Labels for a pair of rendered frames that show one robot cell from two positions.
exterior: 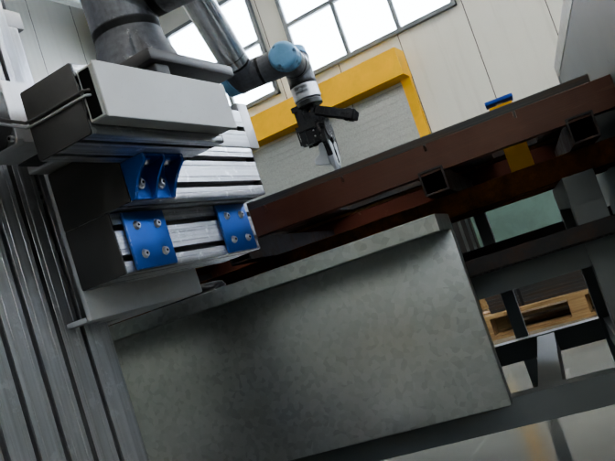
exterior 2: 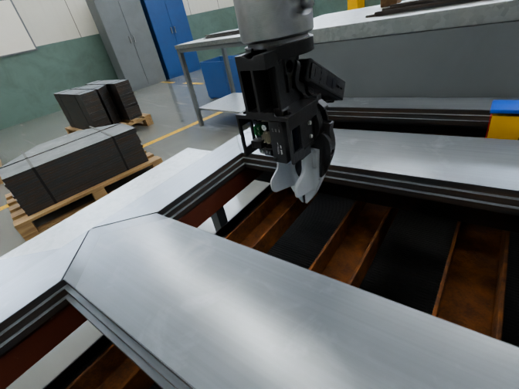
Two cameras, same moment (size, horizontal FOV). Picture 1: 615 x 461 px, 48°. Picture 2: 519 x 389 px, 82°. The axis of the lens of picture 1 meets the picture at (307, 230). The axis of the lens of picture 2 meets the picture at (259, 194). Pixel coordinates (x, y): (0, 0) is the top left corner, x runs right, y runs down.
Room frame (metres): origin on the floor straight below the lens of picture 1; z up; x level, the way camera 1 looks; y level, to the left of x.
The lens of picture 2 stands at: (1.75, 0.22, 1.14)
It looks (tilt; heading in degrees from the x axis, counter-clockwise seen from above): 32 degrees down; 295
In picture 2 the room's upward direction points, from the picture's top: 12 degrees counter-clockwise
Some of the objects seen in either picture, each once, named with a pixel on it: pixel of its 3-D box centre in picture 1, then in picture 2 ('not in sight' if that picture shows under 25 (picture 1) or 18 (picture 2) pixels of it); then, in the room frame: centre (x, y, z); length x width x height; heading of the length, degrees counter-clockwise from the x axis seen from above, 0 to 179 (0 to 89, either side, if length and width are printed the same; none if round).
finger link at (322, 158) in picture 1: (325, 159); (305, 182); (1.83, -0.10, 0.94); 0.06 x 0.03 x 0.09; 70
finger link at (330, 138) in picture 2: (326, 140); (314, 143); (1.82, -0.12, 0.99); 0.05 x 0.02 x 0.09; 160
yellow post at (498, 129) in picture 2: (515, 146); (496, 154); (1.50, -0.49, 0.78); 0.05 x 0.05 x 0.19; 72
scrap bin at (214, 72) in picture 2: not in sight; (225, 77); (4.03, -4.37, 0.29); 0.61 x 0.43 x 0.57; 152
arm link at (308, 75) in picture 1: (296, 67); not in sight; (1.84, -0.11, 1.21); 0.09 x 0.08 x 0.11; 167
